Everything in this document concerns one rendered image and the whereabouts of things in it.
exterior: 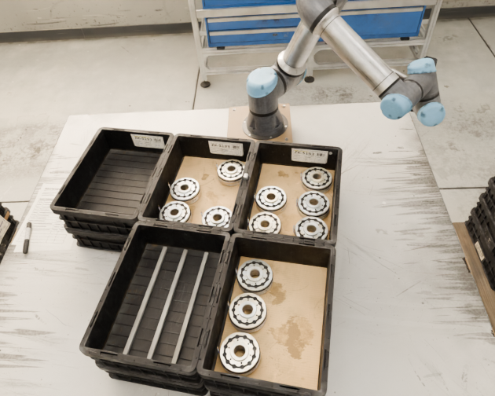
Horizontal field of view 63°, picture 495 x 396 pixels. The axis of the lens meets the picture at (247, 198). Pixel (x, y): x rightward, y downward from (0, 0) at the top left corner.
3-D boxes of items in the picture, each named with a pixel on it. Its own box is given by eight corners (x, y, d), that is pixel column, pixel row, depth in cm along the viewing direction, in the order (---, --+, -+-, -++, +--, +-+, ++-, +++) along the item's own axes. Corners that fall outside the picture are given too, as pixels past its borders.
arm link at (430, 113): (445, 98, 117) (449, 124, 121) (434, 86, 126) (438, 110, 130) (416, 107, 119) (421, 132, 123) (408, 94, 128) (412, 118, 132)
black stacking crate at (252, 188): (258, 163, 151) (256, 141, 142) (338, 171, 146) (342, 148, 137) (236, 253, 127) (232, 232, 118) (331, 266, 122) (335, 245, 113)
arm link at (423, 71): (420, 72, 111) (427, 108, 117) (439, 54, 116) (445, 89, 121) (394, 74, 117) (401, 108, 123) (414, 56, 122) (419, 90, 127)
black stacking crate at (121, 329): (145, 242, 132) (136, 221, 123) (234, 254, 127) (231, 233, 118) (94, 366, 107) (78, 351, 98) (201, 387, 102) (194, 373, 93)
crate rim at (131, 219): (101, 130, 154) (100, 126, 152) (176, 137, 149) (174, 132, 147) (50, 213, 129) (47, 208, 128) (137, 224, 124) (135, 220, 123)
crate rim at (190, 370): (137, 225, 124) (135, 220, 123) (232, 236, 119) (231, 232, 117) (79, 354, 100) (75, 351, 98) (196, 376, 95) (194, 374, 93)
